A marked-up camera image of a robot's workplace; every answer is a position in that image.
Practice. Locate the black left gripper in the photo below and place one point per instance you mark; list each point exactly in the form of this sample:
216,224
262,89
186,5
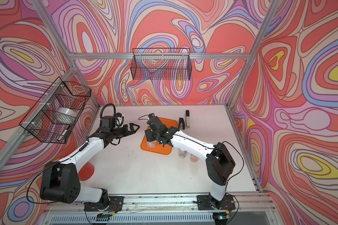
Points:
132,131

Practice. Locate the white lid candy jar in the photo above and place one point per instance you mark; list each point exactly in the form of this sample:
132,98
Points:
182,154

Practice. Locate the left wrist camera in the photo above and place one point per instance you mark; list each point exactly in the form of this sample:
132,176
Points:
107,122

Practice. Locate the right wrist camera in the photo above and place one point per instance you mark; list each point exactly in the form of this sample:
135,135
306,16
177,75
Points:
151,117

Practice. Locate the patterned lid candy jar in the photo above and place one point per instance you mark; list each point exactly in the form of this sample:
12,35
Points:
194,158

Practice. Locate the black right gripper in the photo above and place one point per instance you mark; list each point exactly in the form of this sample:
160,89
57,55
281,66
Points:
148,134

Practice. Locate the aluminium frame corner post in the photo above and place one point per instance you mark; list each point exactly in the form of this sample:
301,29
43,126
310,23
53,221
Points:
270,14

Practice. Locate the black wire basket back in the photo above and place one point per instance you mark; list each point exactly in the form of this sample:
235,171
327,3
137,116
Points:
161,64

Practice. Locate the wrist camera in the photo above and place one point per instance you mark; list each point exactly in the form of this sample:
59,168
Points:
107,122
151,117

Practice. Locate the white bowl in basket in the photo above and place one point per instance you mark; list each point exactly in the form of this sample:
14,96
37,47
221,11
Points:
65,116

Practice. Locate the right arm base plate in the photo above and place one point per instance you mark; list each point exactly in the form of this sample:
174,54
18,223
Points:
207,202

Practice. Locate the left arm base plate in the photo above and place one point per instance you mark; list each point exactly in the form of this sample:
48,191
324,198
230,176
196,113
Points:
110,204

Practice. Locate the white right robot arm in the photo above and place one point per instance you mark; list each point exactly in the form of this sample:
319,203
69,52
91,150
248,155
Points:
219,162

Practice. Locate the beige and black stapler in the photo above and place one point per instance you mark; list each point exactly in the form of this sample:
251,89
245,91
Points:
187,119

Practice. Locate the black wire basket left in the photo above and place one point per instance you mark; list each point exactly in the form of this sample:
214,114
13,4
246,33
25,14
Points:
39,121

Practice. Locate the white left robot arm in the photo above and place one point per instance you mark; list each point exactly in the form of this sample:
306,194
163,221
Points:
60,180

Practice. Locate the black wire basket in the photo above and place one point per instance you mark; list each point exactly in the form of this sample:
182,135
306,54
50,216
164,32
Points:
39,121
161,64

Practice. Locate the red pen cup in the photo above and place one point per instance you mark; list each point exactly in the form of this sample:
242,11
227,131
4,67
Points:
86,172

